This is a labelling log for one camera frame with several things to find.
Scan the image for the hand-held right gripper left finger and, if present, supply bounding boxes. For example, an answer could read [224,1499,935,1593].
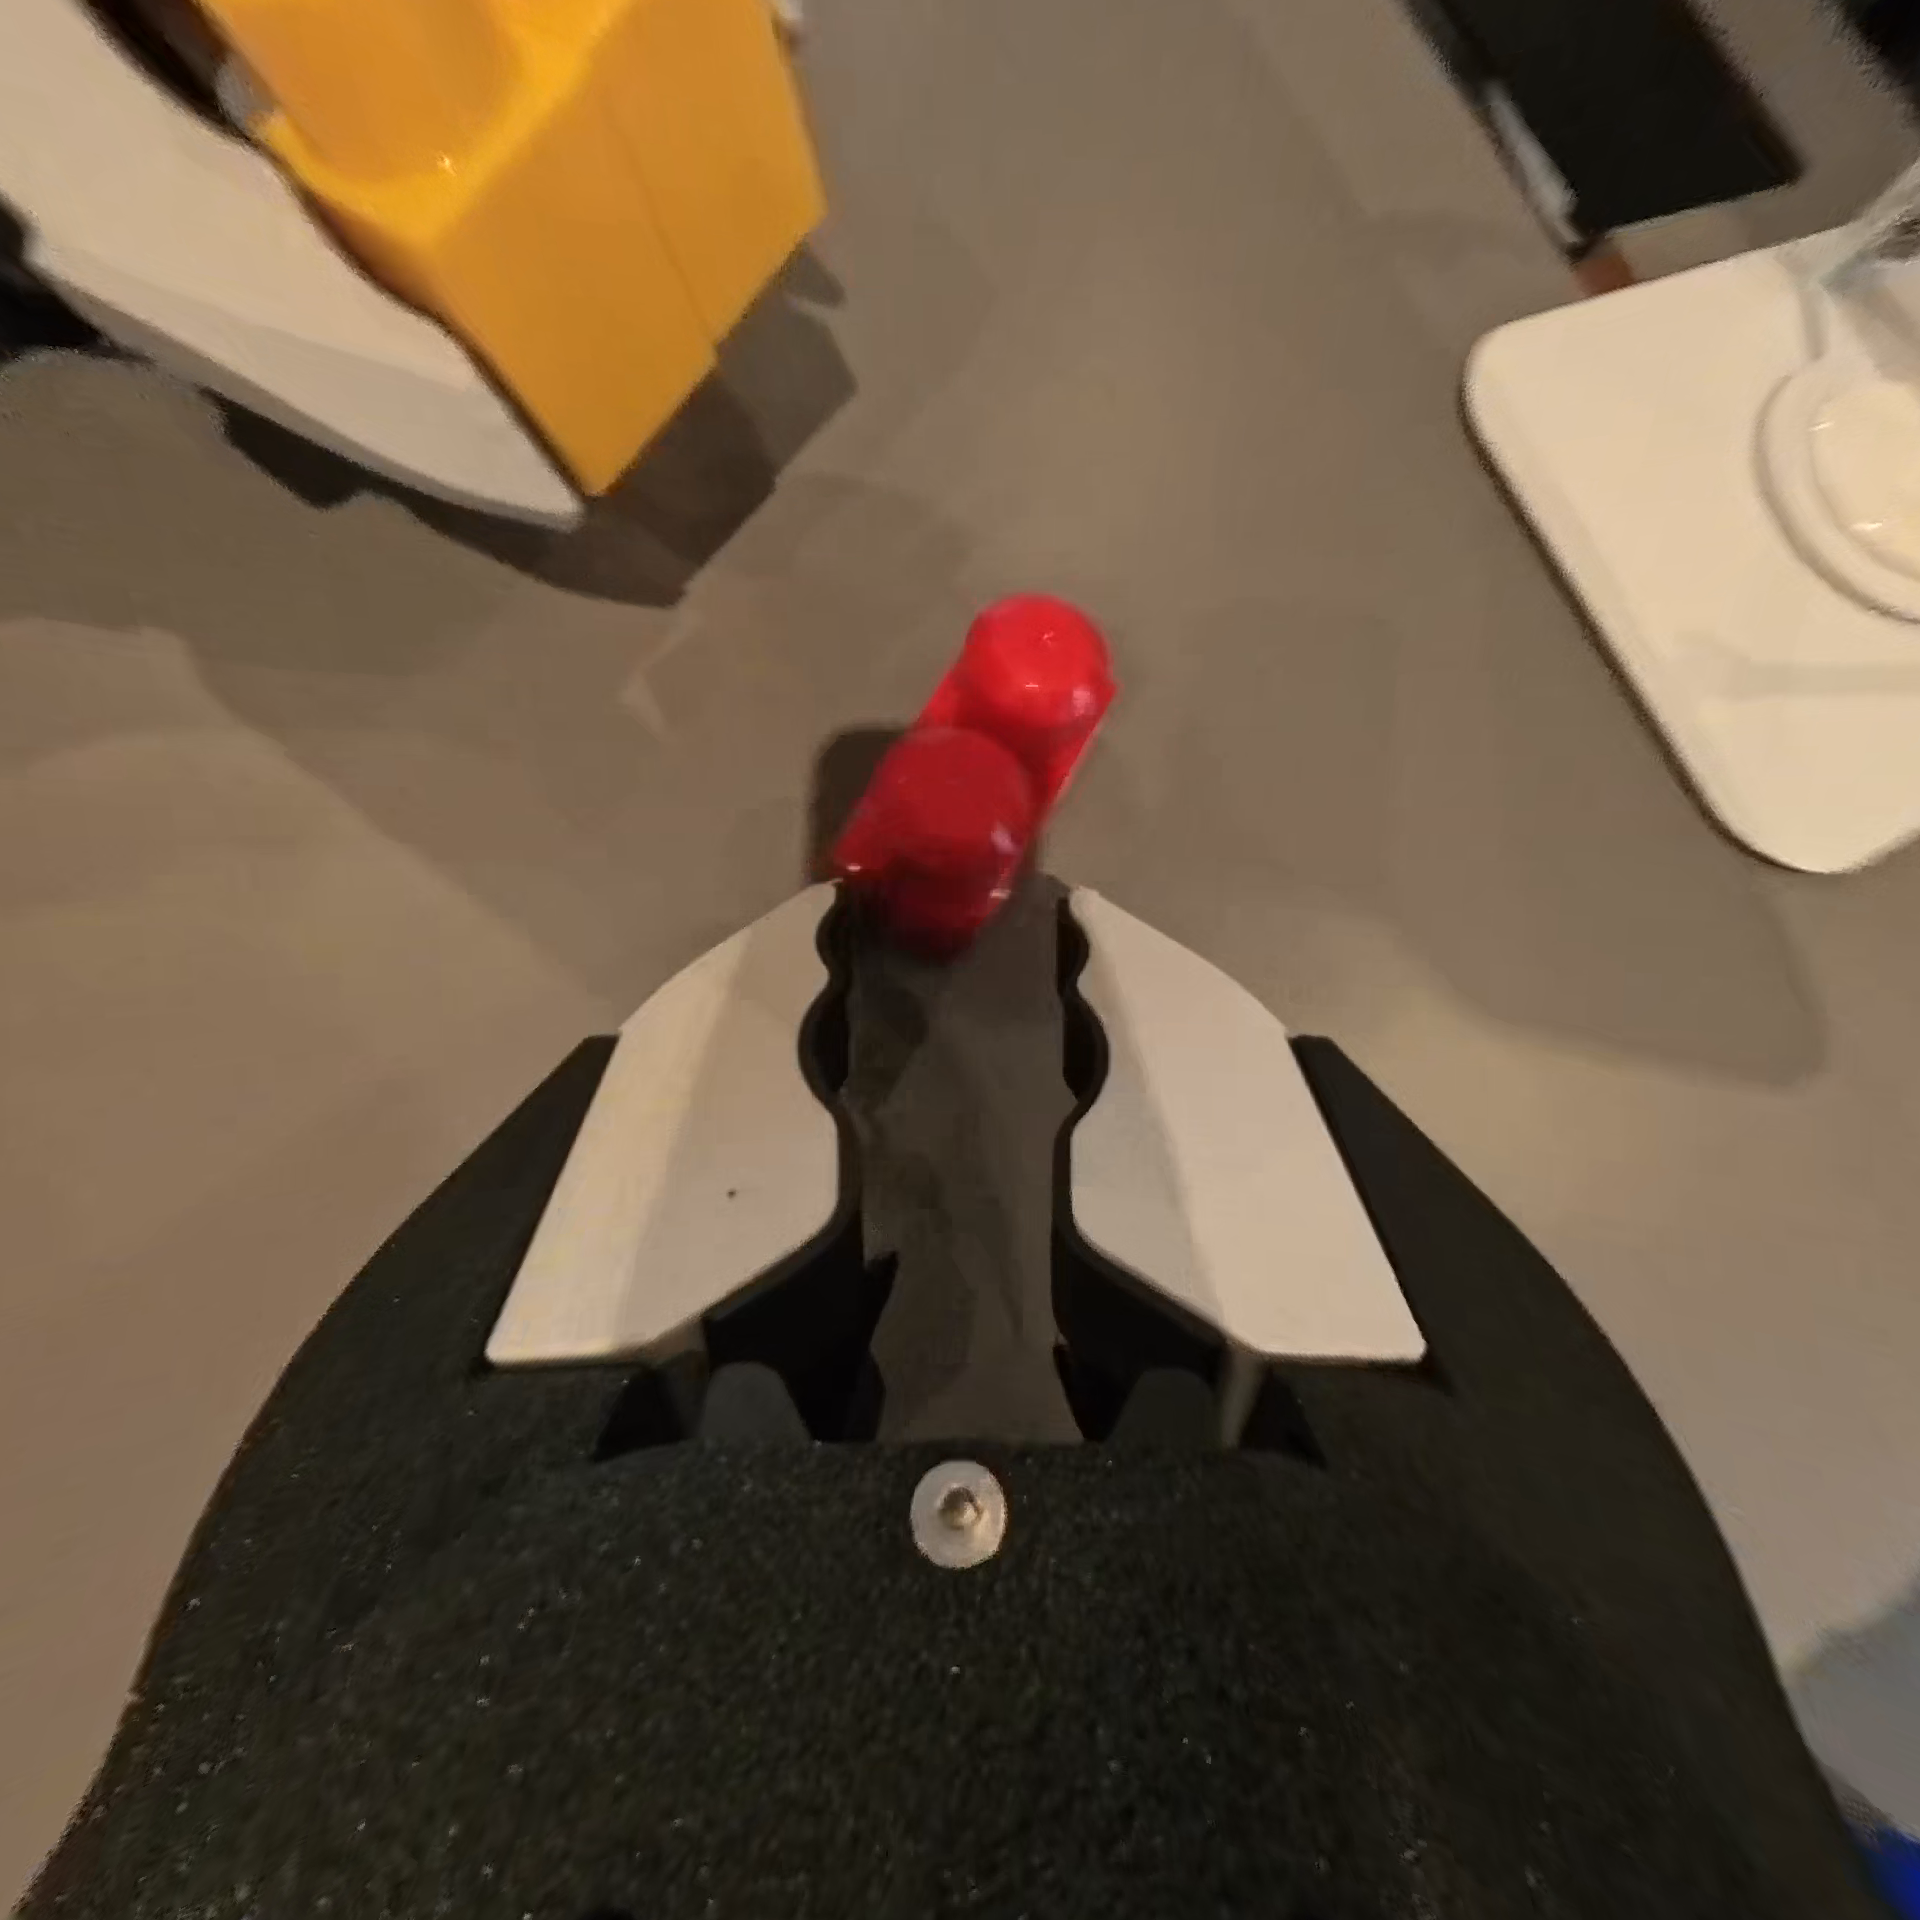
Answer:
[483,881,880,1374]

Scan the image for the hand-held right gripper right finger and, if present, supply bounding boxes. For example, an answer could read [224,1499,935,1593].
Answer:
[1049,885,1426,1374]

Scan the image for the instruction sheet on stand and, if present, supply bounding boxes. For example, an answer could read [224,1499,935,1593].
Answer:
[1463,195,1920,876]

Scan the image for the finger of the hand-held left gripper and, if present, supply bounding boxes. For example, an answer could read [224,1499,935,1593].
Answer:
[0,0,589,529]

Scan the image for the black rectangular mat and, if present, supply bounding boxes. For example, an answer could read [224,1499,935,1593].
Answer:
[1402,0,1801,248]

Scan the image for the red two-stud block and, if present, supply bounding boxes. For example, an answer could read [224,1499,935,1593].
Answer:
[830,592,1123,957]

